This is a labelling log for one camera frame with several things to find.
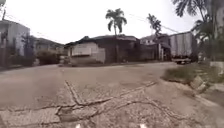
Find palm tree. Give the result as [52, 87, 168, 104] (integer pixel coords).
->
[146, 13, 163, 36]
[104, 8, 128, 37]

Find bush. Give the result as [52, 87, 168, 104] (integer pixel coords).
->
[35, 49, 61, 66]

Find grass patch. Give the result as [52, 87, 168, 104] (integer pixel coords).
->
[161, 62, 224, 85]

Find grey box truck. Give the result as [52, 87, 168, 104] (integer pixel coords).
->
[168, 31, 199, 65]

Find grey concrete road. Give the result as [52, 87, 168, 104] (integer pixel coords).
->
[0, 61, 224, 128]

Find broken kerb stones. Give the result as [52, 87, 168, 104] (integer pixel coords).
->
[189, 74, 224, 95]

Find group of palm trees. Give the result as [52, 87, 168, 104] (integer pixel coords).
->
[171, 0, 224, 62]

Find pale grey building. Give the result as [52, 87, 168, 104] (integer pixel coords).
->
[0, 19, 36, 68]

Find low building with white wall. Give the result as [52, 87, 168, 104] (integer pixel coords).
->
[63, 34, 141, 65]

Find overhead wires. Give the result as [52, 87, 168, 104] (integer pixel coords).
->
[128, 13, 182, 34]

